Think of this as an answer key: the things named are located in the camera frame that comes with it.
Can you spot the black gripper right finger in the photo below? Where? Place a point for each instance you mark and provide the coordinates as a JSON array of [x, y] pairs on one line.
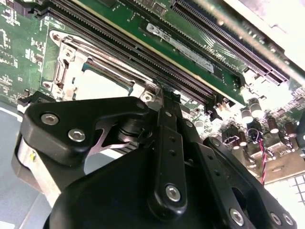
[[226, 171]]

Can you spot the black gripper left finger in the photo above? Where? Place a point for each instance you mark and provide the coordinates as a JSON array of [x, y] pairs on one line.
[[71, 114]]

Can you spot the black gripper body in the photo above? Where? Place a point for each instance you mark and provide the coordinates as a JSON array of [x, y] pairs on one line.
[[107, 202]]

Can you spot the silver CPU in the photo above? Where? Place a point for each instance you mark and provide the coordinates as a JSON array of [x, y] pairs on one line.
[[100, 88]]

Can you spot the thin metal locking lever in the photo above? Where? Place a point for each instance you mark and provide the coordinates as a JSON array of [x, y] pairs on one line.
[[152, 82]]

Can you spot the metal socket cover frame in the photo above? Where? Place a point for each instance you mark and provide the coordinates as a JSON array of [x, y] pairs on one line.
[[107, 63]]

